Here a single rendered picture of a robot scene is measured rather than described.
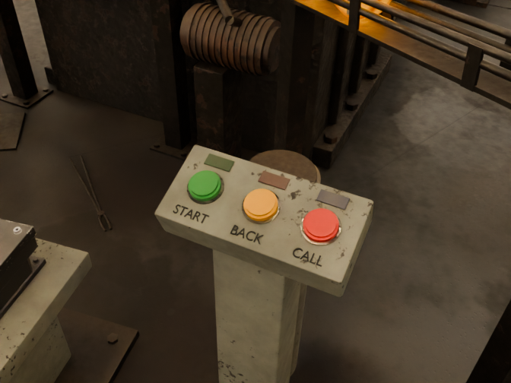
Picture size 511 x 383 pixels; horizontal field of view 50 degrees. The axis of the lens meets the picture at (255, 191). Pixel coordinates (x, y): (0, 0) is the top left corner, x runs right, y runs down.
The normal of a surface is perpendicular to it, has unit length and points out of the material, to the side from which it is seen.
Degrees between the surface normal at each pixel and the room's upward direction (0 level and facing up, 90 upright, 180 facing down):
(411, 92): 0
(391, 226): 0
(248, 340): 90
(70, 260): 0
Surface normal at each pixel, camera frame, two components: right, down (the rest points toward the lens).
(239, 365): -0.44, 0.59
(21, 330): 0.02, -0.75
